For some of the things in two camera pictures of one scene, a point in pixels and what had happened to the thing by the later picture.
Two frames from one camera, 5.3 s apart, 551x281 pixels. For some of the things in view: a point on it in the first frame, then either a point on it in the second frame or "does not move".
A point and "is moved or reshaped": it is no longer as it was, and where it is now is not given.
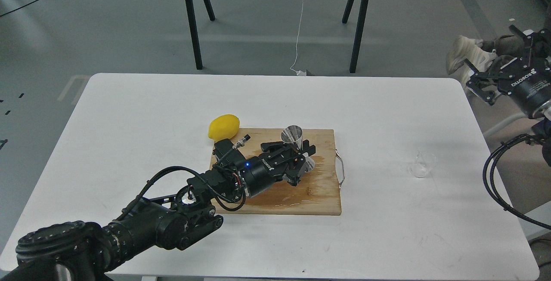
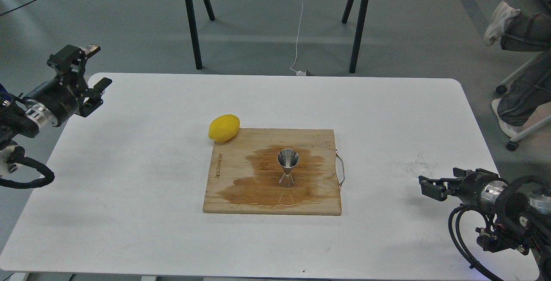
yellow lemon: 224,127 does not move
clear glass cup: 423,163 does not move
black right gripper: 526,82 to 478,186
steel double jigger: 294,134 is moved or reshaped
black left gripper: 272,166 to 64,94
